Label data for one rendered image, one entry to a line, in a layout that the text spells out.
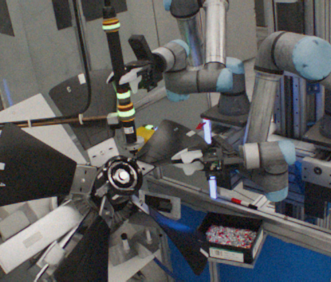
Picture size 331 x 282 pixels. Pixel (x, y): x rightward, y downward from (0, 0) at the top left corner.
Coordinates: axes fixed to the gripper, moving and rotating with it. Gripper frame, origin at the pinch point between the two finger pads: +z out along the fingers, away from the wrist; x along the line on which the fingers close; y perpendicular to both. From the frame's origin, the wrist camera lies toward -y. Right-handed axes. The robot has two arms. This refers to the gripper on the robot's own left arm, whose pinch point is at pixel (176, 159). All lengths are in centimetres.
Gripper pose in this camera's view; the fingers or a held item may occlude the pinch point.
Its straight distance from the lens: 133.6
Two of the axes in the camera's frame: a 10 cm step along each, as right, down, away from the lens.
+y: -0.6, 5.5, -8.4
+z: -9.9, 1.0, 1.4
